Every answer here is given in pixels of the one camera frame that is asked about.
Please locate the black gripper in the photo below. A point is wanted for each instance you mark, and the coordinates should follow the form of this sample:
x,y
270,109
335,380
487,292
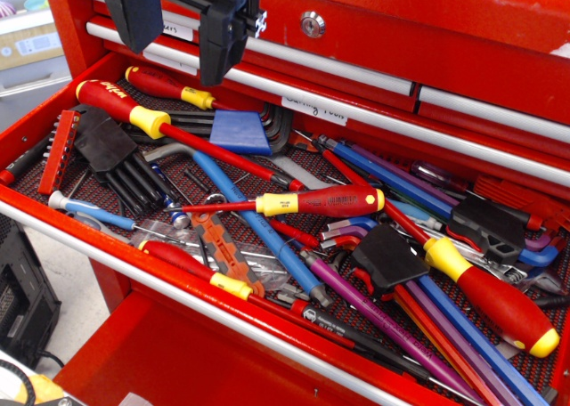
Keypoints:
x,y
223,29

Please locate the blue plastic hex key holder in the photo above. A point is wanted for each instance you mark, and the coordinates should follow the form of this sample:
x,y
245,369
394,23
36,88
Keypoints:
x,y
240,131

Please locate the black hex key set holder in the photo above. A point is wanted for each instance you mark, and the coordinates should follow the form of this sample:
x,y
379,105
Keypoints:
x,y
116,161

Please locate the red bit holder strip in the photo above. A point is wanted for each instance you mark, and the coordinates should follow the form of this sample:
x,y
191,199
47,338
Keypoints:
x,y
58,150

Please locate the black hex key holder centre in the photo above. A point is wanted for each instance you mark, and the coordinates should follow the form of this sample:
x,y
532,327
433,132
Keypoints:
x,y
387,259

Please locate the black hex key holder right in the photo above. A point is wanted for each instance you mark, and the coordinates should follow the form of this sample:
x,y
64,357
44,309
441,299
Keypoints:
x,y
499,235

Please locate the small red yellow screwdriver back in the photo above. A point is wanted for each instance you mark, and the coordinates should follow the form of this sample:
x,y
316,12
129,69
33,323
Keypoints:
x,y
159,84

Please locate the large red yellow screwdriver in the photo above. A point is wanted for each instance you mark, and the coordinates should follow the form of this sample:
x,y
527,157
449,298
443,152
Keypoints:
x,y
156,124

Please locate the silver cabinet lock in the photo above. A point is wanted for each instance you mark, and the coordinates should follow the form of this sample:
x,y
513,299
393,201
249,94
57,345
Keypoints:
x,y
312,24

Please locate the white drawer label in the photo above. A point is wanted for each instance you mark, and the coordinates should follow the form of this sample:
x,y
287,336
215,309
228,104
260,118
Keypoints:
x,y
314,111

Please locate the black red precision screwdriver left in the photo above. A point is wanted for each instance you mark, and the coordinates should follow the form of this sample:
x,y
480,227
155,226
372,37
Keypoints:
x,y
24,162

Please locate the long blue hex key right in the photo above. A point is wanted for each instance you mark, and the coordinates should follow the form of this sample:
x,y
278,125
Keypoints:
x,y
430,198

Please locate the long blue hex key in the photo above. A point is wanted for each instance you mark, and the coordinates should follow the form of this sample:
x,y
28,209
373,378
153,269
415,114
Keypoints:
x,y
430,198
289,259

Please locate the red yellow screwdriver front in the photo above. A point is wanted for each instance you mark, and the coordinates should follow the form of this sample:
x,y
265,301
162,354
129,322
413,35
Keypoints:
x,y
182,260

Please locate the red yellow screwdriver centre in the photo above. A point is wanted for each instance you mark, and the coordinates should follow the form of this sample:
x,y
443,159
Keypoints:
x,y
320,200

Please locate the red tool chest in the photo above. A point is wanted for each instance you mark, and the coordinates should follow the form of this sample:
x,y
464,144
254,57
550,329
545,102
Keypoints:
x,y
480,86

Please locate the black electronic device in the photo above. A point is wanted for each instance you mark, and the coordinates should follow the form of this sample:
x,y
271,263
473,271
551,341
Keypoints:
x,y
29,307

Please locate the black red slim screwdriver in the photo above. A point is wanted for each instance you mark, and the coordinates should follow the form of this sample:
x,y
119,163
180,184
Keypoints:
x,y
319,321

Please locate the open red drawer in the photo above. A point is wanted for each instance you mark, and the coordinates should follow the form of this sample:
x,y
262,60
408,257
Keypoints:
x,y
176,340

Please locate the long purple hex key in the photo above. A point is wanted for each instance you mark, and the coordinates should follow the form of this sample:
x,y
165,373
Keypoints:
x,y
383,321

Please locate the red yellow screwdriver right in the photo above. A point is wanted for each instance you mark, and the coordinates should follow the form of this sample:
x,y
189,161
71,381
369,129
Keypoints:
x,y
509,312

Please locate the orange grey wire stripper gauge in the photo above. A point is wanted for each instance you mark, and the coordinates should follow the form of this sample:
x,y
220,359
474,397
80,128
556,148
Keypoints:
x,y
224,250

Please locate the blue handled precision screwdriver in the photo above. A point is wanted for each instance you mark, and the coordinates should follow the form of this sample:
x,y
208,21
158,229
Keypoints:
x,y
58,201

